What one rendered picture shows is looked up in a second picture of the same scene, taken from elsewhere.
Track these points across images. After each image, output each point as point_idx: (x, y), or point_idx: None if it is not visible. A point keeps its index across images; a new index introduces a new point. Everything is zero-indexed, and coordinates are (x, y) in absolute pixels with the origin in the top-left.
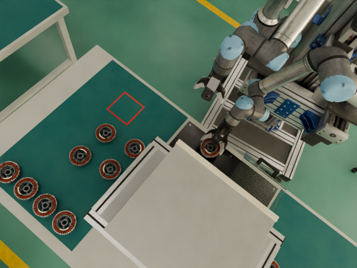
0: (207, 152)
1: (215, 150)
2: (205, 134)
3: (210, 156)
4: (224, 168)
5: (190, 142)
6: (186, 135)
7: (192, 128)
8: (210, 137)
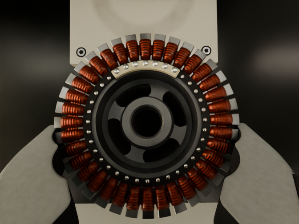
0: (139, 62)
1: (93, 121)
2: (296, 176)
3: (99, 49)
4: (22, 106)
5: (248, 99)
6: (288, 117)
7: (292, 170)
8: (224, 182)
